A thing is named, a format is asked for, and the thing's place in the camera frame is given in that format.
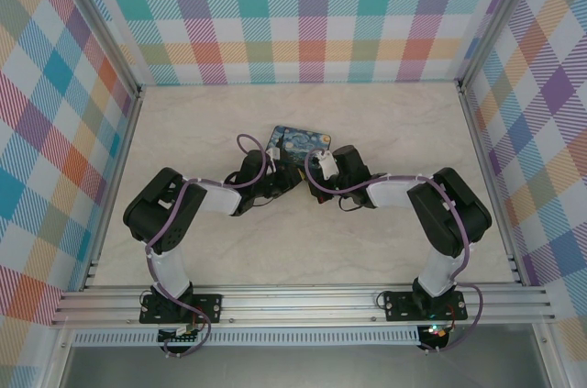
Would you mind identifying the aluminium side floor rail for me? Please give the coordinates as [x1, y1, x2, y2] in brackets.
[79, 84, 144, 293]
[457, 81, 525, 286]

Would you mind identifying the aluminium mounting rail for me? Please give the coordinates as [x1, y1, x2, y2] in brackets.
[50, 285, 559, 327]

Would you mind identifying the white slotted cable duct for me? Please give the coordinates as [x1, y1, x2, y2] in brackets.
[72, 326, 421, 348]

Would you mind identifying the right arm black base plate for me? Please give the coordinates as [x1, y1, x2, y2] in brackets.
[383, 290, 469, 322]

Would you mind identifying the blue starry night print box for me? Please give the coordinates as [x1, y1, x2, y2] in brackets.
[264, 124, 334, 174]

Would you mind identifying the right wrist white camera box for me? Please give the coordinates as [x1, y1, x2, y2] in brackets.
[315, 150, 339, 181]

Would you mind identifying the aluminium frame post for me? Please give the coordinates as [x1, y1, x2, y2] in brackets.
[456, 0, 543, 92]
[53, 0, 144, 96]

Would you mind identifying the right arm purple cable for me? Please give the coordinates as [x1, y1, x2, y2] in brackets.
[304, 146, 485, 356]

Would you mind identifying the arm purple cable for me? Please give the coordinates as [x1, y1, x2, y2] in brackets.
[304, 146, 485, 356]
[145, 133, 279, 360]

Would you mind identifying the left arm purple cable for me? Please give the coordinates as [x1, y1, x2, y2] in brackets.
[145, 133, 279, 360]

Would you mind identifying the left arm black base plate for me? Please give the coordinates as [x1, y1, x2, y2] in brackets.
[138, 293, 225, 326]

